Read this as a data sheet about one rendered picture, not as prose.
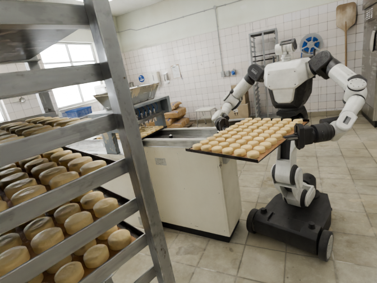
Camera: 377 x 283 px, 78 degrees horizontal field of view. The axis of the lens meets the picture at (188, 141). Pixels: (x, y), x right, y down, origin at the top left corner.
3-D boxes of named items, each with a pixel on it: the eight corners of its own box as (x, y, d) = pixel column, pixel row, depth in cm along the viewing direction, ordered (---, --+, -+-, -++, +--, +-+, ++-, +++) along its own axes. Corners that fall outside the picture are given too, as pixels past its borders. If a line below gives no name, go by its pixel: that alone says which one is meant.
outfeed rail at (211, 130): (79, 136, 285) (77, 130, 283) (81, 135, 287) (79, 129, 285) (236, 135, 183) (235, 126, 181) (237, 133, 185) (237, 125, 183)
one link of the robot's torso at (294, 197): (288, 190, 200) (273, 158, 171) (313, 196, 187) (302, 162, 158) (283, 206, 194) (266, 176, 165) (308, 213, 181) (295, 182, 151)
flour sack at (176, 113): (177, 118, 522) (176, 111, 517) (161, 120, 537) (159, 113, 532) (188, 111, 585) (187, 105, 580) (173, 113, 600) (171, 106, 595)
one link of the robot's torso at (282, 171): (277, 179, 177) (282, 118, 174) (301, 184, 165) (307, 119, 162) (268, 182, 166) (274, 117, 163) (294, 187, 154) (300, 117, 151)
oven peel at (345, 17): (335, 118, 452) (336, 5, 415) (335, 118, 456) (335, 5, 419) (354, 118, 439) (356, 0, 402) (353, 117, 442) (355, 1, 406)
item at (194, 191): (161, 228, 221) (139, 140, 194) (179, 208, 248) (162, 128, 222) (231, 246, 185) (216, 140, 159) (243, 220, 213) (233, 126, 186)
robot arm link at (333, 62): (334, 81, 137) (320, 69, 146) (348, 69, 132) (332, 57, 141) (325, 73, 130) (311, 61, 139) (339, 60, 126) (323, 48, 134)
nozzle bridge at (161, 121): (98, 153, 197) (86, 114, 187) (150, 128, 255) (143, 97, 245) (126, 155, 180) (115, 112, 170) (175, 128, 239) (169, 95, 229)
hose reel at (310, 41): (322, 89, 472) (322, 31, 439) (322, 90, 457) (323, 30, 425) (299, 91, 490) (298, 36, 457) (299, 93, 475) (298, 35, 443)
